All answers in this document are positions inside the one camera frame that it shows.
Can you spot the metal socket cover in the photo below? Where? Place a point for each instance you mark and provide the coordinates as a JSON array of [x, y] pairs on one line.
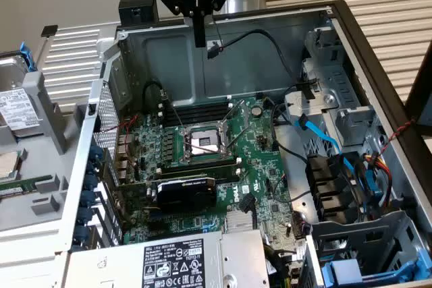
[[245, 116]]

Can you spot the CPU socket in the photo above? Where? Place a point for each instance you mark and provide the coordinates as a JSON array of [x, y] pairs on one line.
[[202, 143]]

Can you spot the black plastic air duct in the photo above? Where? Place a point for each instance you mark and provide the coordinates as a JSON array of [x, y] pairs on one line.
[[324, 183]]

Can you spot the grey parts rack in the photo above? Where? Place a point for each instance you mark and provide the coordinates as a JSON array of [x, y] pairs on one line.
[[47, 109]]

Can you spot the white case fixture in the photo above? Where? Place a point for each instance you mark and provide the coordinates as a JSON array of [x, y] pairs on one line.
[[30, 254]]

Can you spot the silver CPU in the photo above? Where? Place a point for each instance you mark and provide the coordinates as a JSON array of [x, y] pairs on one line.
[[8, 165]]

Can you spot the black clamp block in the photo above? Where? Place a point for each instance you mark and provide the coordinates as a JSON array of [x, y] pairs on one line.
[[138, 4]]

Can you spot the hard disk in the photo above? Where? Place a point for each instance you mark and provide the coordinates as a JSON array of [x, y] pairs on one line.
[[17, 106]]

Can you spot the black graphics card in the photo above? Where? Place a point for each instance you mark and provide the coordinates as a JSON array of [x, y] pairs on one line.
[[185, 195]]

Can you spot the metal locking lever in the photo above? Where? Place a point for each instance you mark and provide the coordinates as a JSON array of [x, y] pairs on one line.
[[237, 137], [175, 112]]

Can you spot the silver optical drive cage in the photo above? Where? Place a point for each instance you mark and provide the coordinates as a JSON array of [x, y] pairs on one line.
[[332, 79]]

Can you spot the green motherboard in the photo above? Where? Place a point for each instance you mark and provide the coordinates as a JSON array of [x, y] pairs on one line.
[[256, 166]]

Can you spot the silver chipset heatsink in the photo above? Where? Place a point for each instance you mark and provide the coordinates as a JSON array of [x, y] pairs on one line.
[[238, 222]]

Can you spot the blue disk caddy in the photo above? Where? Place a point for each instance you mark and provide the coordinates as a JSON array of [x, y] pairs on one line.
[[347, 269]]

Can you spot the dark blue slot latch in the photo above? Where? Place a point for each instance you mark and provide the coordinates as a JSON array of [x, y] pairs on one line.
[[92, 168], [96, 152], [90, 181], [88, 198], [81, 234], [85, 216]]

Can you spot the round coin battery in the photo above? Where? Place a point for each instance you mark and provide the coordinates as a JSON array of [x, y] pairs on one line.
[[257, 111]]

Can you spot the black RAM slot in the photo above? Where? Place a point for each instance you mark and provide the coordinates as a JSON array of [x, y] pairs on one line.
[[222, 176], [199, 166], [199, 107], [199, 116]]

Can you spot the silver power supply with label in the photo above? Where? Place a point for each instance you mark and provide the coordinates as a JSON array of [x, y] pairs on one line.
[[118, 267]]

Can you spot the green RAM stick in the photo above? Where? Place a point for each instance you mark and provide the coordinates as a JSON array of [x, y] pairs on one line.
[[20, 187]]

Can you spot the open grey PC case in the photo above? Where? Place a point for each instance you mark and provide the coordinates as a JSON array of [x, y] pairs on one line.
[[168, 62]]

